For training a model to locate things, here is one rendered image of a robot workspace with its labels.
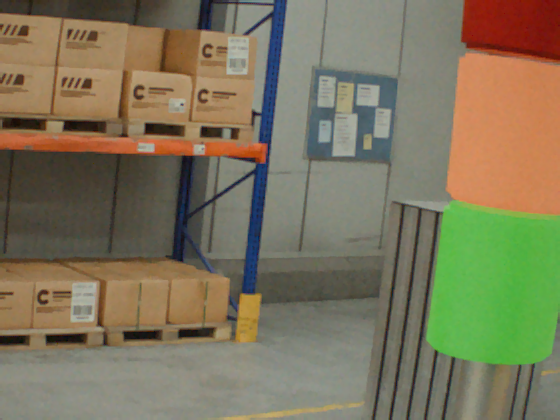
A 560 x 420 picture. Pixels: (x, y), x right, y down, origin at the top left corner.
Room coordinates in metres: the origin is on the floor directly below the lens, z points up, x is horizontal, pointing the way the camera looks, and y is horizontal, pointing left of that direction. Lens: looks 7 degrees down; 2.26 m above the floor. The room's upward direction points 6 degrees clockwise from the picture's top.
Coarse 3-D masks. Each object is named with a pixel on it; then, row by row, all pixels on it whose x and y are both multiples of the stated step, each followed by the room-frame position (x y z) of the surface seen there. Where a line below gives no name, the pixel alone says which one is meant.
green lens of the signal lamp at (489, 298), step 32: (448, 224) 0.44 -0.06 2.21; (480, 224) 0.43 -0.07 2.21; (512, 224) 0.42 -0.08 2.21; (544, 224) 0.43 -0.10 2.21; (448, 256) 0.44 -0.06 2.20; (480, 256) 0.43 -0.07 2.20; (512, 256) 0.42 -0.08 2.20; (544, 256) 0.42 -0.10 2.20; (448, 288) 0.43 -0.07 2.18; (480, 288) 0.42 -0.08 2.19; (512, 288) 0.42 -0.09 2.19; (544, 288) 0.43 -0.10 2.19; (448, 320) 0.43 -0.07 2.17; (480, 320) 0.42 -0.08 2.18; (512, 320) 0.42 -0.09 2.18; (544, 320) 0.43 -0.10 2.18; (448, 352) 0.43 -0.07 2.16; (480, 352) 0.42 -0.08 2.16; (512, 352) 0.42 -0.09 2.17; (544, 352) 0.43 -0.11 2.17
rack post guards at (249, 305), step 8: (240, 296) 10.05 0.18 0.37; (248, 296) 10.01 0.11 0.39; (256, 296) 10.06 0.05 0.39; (240, 304) 10.05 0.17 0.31; (248, 304) 10.02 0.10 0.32; (256, 304) 10.07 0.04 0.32; (240, 312) 10.04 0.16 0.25; (248, 312) 10.02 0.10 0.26; (256, 312) 10.08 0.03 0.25; (240, 320) 10.03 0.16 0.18; (248, 320) 10.03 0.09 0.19; (256, 320) 10.08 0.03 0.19; (240, 328) 10.02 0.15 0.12; (248, 328) 10.03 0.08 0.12; (256, 328) 10.09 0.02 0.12; (240, 336) 10.02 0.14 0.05; (248, 336) 10.04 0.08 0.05; (256, 336) 10.10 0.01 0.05
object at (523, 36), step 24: (480, 0) 0.43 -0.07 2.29; (504, 0) 0.43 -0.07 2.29; (528, 0) 0.42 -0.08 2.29; (552, 0) 0.42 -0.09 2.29; (480, 24) 0.43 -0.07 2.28; (504, 24) 0.43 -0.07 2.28; (528, 24) 0.42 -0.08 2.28; (552, 24) 0.42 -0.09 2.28; (480, 48) 0.44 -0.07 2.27; (504, 48) 0.43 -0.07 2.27; (528, 48) 0.42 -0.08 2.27; (552, 48) 0.42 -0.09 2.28
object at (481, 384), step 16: (464, 368) 0.44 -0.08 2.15; (480, 368) 0.44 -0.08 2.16; (496, 368) 0.44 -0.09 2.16; (464, 384) 0.44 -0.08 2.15; (480, 384) 0.44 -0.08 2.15; (496, 384) 0.44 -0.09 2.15; (464, 400) 0.44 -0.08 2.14; (480, 400) 0.44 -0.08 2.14; (496, 400) 0.44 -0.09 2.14; (464, 416) 0.44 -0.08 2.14; (480, 416) 0.44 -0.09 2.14; (496, 416) 0.44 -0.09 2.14
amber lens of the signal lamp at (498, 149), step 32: (480, 64) 0.43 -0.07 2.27; (512, 64) 0.42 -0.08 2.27; (544, 64) 0.42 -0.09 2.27; (480, 96) 0.43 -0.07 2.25; (512, 96) 0.42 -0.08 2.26; (544, 96) 0.42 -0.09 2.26; (480, 128) 0.43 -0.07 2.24; (512, 128) 0.42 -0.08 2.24; (544, 128) 0.42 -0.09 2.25; (480, 160) 0.43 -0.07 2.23; (512, 160) 0.42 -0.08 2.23; (544, 160) 0.42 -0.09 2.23; (480, 192) 0.43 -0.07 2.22; (512, 192) 0.42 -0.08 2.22; (544, 192) 0.42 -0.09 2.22
